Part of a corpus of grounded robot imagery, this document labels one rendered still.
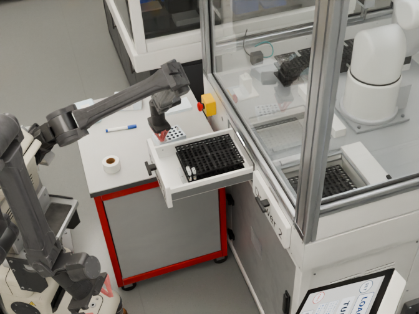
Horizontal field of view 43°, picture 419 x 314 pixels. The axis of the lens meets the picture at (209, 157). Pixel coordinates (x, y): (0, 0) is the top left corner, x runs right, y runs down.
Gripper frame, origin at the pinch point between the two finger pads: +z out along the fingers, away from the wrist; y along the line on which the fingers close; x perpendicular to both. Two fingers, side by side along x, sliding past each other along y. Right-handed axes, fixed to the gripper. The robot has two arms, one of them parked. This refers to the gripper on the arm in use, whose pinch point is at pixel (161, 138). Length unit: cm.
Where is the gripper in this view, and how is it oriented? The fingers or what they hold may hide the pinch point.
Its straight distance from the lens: 226.7
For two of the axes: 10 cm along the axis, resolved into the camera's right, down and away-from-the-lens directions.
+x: -8.8, 3.5, -3.1
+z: 0.5, 7.3, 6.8
